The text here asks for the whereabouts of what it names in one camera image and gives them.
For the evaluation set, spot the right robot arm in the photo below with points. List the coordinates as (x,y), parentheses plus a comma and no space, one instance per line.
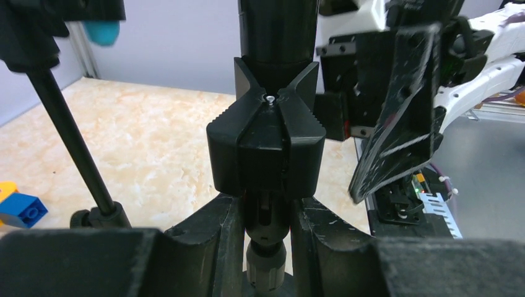
(479,57)

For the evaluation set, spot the black tripod stand with clip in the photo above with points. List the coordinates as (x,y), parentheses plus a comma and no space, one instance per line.
(28,30)

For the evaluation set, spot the black round base stand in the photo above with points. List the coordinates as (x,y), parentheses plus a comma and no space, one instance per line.
(266,149)

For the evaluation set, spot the blue microphone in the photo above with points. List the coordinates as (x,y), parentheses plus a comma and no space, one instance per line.
(102,33)

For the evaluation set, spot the black microphone orange tip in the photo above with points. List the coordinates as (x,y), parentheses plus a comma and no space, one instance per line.
(277,39)

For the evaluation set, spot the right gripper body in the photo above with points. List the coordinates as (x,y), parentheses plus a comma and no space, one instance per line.
(359,65)

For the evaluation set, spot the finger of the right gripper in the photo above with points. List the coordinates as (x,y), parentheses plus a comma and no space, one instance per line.
(402,140)
(331,111)

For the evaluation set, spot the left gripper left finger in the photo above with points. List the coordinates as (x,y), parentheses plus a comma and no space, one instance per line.
(201,256)

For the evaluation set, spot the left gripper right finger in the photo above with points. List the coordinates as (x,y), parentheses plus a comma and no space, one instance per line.
(332,258)

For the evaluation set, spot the yellow and blue toy block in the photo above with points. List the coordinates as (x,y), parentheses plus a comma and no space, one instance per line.
(20,210)

